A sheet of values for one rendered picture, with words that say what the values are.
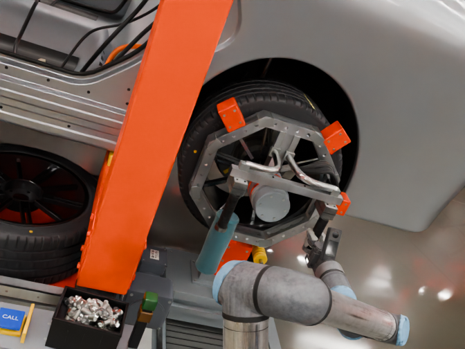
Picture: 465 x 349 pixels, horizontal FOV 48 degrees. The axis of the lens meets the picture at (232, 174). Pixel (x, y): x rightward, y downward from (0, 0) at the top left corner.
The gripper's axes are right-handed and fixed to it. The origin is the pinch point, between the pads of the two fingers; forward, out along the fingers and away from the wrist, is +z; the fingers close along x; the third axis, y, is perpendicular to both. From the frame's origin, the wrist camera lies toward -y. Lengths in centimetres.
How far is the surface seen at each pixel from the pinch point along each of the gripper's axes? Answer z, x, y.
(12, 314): -31, -92, 35
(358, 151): 34.0, 19.3, -21.4
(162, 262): 14, -45, 40
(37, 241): 3, -92, 34
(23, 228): 7, -97, 33
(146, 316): -34, -55, 23
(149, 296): -32, -56, 17
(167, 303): -2, -42, 45
